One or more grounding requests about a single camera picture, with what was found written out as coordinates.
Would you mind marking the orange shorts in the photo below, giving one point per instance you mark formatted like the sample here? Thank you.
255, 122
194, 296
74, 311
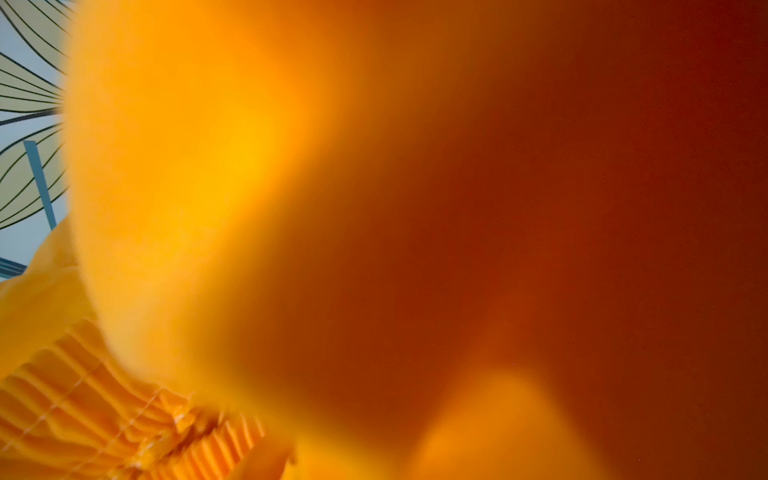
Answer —
396, 240

